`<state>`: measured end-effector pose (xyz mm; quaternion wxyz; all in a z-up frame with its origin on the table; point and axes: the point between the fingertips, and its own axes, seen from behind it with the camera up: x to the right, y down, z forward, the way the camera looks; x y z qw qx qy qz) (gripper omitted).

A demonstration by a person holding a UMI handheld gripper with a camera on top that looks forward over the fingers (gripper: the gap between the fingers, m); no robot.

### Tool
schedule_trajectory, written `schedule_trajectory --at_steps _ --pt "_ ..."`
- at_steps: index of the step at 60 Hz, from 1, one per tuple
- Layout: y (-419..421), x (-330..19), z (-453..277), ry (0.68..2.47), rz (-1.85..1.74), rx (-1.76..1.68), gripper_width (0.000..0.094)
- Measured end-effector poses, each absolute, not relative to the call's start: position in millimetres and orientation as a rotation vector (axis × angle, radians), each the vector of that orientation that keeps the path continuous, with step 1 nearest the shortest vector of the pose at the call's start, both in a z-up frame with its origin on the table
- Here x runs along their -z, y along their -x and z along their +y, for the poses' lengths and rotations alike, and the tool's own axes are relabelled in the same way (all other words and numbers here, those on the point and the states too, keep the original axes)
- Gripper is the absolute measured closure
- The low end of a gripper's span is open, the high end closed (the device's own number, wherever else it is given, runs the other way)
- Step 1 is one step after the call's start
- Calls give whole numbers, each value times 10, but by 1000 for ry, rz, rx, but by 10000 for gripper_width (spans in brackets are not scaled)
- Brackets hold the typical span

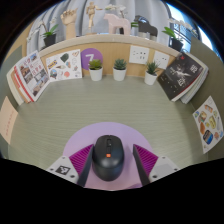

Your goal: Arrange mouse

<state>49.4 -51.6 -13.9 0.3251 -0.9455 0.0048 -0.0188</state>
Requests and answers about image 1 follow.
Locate purple mouse pad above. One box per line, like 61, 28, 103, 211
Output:
62, 121, 155, 192

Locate colourful sticker card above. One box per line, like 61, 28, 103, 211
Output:
192, 95, 224, 155

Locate pink wooden horse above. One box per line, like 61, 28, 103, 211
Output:
103, 13, 132, 36

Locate white orchid in black pot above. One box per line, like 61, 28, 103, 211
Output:
104, 3, 139, 29
162, 19, 198, 53
28, 19, 59, 48

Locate white book with photo cover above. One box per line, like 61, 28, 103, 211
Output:
13, 49, 51, 103

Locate grey curtain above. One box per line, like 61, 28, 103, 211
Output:
26, 0, 171, 46

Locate round purple number sign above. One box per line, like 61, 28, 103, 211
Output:
80, 47, 104, 71

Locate black wooden horse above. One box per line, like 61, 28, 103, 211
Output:
133, 15, 159, 42

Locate dark framed window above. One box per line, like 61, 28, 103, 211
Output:
164, 2, 214, 51

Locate grey-green desk partition panel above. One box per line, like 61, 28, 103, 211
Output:
0, 44, 24, 158
188, 34, 224, 158

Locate wooden hand model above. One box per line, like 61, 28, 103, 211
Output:
60, 8, 79, 41

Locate thick white book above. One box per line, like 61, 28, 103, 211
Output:
5, 64, 26, 106

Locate black cover book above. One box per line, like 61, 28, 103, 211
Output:
156, 51, 204, 102

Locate white wall socket plate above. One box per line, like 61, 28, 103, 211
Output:
128, 45, 150, 65
152, 50, 171, 70

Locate small potted green plant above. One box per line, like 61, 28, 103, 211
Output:
143, 60, 160, 86
112, 58, 128, 82
88, 58, 104, 82

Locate beige book with red text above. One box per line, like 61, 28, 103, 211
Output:
0, 95, 19, 145

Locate wooden artist mannequin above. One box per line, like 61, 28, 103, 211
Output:
84, 1, 103, 36

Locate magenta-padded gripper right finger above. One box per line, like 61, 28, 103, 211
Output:
132, 143, 181, 187

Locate black computer mouse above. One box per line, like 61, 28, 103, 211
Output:
91, 134, 125, 182

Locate white sticker poster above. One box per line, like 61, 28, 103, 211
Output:
45, 49, 83, 83

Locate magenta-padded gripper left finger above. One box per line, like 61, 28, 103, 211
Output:
46, 143, 95, 188

